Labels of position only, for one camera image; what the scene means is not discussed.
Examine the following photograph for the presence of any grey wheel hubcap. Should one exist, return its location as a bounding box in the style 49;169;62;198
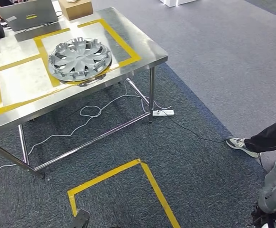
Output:
48;37;112;83

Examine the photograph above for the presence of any stainless steel workbench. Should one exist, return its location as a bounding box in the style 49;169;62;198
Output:
0;6;169;180

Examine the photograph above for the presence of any white power strip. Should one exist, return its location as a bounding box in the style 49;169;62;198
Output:
152;109;175;117

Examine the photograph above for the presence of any white light-strip platform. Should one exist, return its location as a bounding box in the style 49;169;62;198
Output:
160;0;198;8

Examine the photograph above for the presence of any brown cardboard box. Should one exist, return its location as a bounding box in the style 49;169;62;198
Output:
58;0;94;21

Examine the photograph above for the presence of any grey laptop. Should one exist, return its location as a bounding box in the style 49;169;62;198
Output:
0;0;58;32

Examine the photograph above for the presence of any thin black floor cable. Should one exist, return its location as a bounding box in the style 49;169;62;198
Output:
162;112;263;167

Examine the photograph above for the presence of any white power strip cable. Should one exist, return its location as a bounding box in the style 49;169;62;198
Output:
124;78;173;114

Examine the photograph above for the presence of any white socket cable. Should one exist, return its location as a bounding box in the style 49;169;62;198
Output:
0;94;150;180

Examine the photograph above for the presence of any black laptop cable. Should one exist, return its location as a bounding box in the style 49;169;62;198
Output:
17;11;64;33

